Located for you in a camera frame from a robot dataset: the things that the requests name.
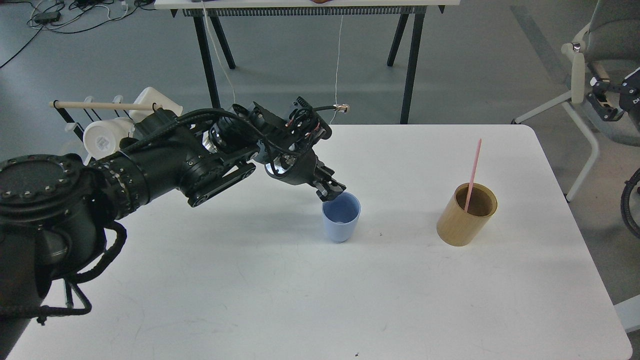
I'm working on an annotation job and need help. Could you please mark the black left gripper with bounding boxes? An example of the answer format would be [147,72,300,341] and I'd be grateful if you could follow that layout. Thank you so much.
[264,150,346,202]

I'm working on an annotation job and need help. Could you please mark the blue plastic cup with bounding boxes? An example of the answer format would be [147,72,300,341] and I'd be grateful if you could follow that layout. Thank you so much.
[321,191,362,243]

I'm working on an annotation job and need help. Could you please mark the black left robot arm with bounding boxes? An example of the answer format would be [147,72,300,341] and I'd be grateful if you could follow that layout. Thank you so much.
[0,97,346,359]

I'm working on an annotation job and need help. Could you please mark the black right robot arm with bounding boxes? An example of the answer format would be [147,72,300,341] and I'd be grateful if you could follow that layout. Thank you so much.
[587,68,640,239]

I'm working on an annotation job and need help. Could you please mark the bamboo cylinder holder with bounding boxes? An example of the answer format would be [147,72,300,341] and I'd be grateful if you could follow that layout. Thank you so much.
[436,182,498,247]

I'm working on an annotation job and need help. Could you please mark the pink chopstick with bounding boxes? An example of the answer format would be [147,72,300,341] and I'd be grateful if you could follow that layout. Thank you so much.
[463,137,483,214]

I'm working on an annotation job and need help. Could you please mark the background trestle table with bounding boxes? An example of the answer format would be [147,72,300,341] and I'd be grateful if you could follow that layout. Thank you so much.
[154,0,462,125]

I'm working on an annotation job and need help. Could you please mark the grey office chair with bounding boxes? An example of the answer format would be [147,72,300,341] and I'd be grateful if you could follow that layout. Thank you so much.
[512,0,640,202]

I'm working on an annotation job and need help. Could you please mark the white hanging cable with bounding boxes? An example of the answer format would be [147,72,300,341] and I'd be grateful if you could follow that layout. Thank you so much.
[334,14,346,108]

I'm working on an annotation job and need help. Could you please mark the black wire cup rack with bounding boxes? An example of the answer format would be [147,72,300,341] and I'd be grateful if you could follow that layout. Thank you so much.
[48,100,150,141]

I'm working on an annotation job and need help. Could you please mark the white hanging cord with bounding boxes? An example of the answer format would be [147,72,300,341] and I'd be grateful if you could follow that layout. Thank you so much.
[200,0,238,106]

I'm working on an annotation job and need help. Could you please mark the black floor cables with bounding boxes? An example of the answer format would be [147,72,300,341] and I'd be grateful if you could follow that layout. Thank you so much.
[0,0,158,68]

